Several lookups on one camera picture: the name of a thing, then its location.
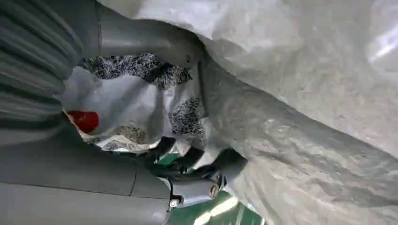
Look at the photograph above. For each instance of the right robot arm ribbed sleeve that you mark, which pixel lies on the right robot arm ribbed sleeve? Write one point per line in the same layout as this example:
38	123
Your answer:
31	62

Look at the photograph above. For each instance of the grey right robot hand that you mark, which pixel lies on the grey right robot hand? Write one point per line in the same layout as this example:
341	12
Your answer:
77	174

